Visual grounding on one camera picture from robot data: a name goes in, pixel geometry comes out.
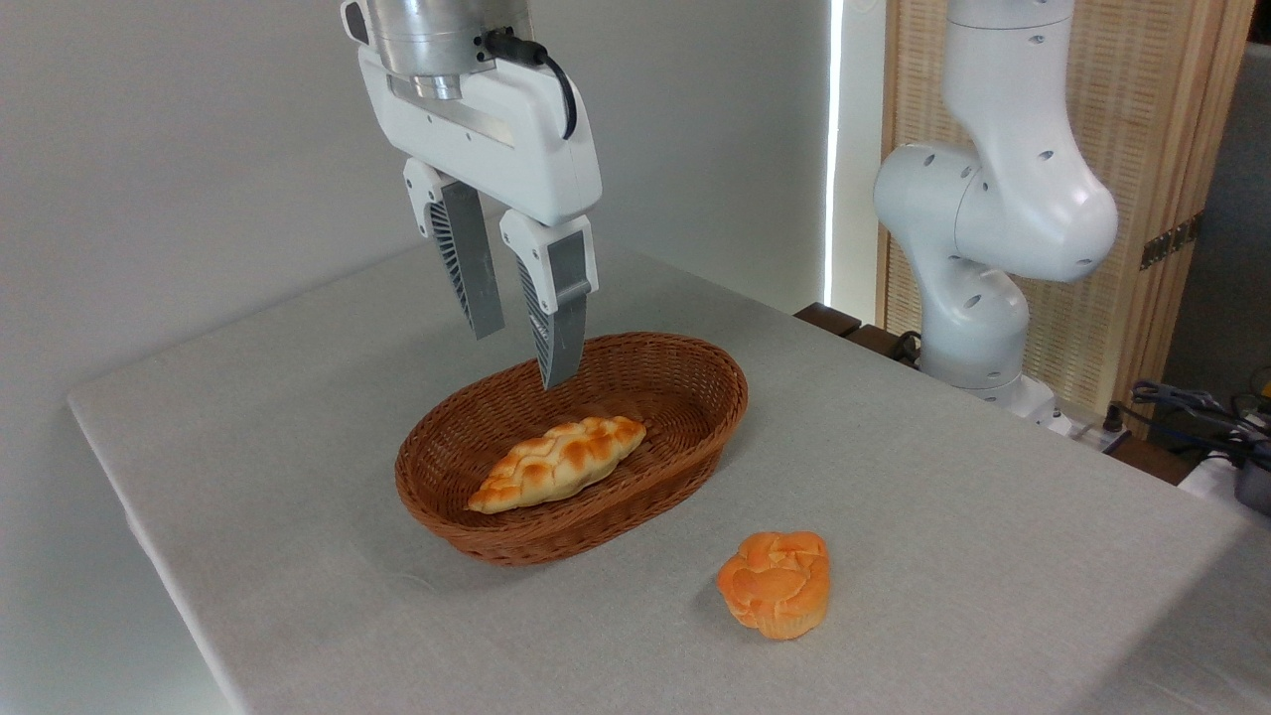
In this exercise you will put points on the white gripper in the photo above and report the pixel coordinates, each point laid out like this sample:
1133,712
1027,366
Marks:
496,139

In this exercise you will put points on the round orange bread bun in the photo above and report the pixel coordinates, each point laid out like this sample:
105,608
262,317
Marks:
775,586

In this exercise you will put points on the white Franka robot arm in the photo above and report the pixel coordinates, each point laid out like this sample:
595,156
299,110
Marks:
1003,199

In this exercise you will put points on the long braided bread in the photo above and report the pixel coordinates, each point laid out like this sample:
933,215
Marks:
556,462

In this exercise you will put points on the brown oval wicker basket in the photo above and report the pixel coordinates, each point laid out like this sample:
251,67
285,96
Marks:
616,508

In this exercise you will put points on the dark wooden furniture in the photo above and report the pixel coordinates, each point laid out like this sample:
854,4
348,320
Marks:
829,319

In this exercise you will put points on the grey tablecloth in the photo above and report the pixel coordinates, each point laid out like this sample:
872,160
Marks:
894,516

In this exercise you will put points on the white power strip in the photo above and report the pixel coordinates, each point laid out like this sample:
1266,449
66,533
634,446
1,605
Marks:
1087,432

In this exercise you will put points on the black screen hinge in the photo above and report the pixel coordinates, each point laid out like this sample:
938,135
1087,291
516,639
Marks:
1172,241

